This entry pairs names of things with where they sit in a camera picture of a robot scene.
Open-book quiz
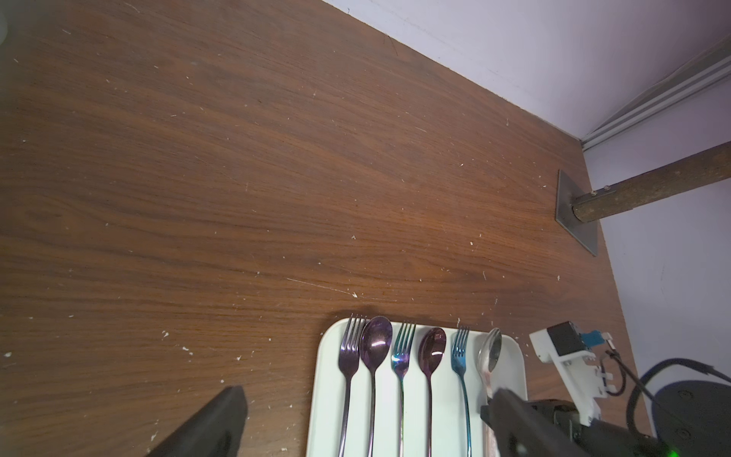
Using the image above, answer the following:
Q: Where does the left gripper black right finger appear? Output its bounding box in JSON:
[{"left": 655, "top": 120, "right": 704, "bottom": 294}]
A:
[{"left": 481, "top": 388, "right": 588, "bottom": 456}]

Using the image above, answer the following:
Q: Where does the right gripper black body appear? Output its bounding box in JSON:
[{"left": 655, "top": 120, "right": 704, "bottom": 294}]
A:
[{"left": 528, "top": 399, "right": 671, "bottom": 456}]

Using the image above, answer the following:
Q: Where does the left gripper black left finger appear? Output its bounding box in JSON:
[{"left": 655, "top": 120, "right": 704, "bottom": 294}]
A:
[{"left": 150, "top": 386, "right": 247, "bottom": 457}]

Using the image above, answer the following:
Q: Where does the silver spoon pink handle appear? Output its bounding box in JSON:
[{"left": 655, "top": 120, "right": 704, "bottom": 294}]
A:
[{"left": 477, "top": 328, "right": 503, "bottom": 456}]

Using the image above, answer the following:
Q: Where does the blue fork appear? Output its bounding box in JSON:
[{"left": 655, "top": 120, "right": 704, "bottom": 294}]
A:
[{"left": 450, "top": 327, "right": 473, "bottom": 457}]

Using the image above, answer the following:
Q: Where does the purple spoon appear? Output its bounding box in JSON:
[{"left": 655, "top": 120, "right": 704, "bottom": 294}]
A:
[
  {"left": 360, "top": 316, "right": 392, "bottom": 457},
  {"left": 418, "top": 328, "right": 447, "bottom": 457}
]

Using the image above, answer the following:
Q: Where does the rainbow iridescent fork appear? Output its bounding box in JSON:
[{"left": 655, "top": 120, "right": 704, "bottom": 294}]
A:
[{"left": 391, "top": 322, "right": 416, "bottom": 457}]

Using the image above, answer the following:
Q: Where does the purple fork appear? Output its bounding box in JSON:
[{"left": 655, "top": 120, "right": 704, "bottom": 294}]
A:
[{"left": 338, "top": 314, "right": 367, "bottom": 457}]

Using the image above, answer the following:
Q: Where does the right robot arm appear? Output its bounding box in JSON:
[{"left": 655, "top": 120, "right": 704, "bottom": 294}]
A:
[{"left": 514, "top": 355, "right": 730, "bottom": 456}]

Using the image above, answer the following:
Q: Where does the white square tray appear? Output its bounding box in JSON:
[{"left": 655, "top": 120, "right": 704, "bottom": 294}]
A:
[{"left": 306, "top": 319, "right": 498, "bottom": 456}]

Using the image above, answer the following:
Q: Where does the pink cherry blossom tree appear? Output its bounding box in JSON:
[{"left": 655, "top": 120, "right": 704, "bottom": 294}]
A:
[{"left": 573, "top": 142, "right": 730, "bottom": 222}]

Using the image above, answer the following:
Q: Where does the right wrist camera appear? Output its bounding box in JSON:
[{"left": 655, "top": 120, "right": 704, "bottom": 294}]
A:
[{"left": 529, "top": 321, "right": 617, "bottom": 426}]

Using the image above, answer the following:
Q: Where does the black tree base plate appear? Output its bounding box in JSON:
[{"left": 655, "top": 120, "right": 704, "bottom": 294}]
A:
[{"left": 555, "top": 169, "right": 599, "bottom": 256}]

